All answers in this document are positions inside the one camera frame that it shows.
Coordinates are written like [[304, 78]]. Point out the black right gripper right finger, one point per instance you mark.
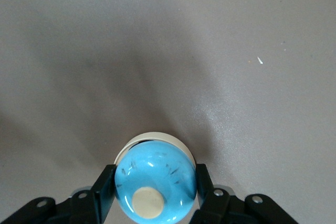
[[212, 205]]

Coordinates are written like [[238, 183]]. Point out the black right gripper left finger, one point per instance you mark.
[[99, 197]]

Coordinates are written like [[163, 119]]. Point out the blue call bell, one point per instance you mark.
[[157, 171]]

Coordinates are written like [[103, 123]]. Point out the brown table mat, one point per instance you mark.
[[168, 37]]

